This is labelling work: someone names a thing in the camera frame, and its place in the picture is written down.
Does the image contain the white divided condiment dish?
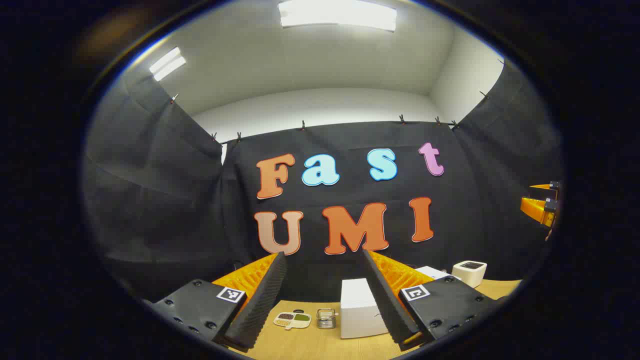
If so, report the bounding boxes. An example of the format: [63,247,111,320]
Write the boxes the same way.
[273,311,312,330]

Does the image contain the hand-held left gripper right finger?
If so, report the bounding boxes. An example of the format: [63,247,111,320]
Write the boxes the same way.
[362,249,501,352]

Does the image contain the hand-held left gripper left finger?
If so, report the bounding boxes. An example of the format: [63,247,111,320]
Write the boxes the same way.
[150,251,288,351]

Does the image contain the small ceiling light panel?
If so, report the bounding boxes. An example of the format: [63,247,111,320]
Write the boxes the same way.
[149,47,187,82]

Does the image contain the metal wire utensil holder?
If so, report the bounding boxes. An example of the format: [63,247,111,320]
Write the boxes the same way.
[316,308,337,330]

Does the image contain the large ceiling light panel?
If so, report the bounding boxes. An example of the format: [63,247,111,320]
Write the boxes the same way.
[278,0,398,32]

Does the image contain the cream toaster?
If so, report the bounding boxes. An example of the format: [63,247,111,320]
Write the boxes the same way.
[452,260,488,289]

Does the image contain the white microwave oven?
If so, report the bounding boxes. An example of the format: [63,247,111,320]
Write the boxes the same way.
[340,278,391,340]

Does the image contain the black backdrop cloth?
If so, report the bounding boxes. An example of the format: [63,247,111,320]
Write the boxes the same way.
[82,60,563,303]

